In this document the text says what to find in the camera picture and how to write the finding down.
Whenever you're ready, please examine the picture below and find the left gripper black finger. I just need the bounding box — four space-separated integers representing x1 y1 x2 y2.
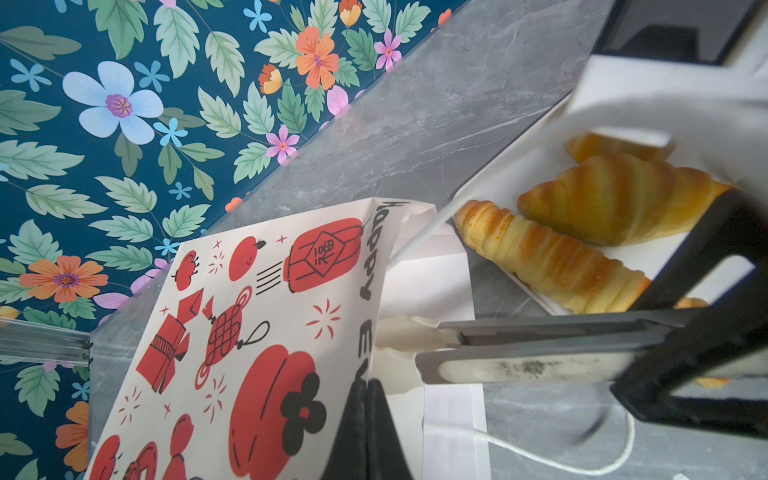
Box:
321 379 412 480

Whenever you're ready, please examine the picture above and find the round yellow fluted bread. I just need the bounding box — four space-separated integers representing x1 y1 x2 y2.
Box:
565 133 677 164

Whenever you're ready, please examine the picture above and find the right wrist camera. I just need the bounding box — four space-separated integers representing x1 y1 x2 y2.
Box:
568 1 767 111

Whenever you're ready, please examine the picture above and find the long ridged horn bread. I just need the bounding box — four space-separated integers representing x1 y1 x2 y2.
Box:
452 199 710 316

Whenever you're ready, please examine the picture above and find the striped yellow bread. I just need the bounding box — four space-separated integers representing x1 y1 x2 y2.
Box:
517 154 732 247

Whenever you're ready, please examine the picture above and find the white rectangular tray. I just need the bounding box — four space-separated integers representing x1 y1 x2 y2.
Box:
443 89 757 318

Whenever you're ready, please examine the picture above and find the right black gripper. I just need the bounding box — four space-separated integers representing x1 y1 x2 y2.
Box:
375 189 768 439

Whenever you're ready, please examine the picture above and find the red white paper bag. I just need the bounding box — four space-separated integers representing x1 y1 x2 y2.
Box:
83 95 768 480

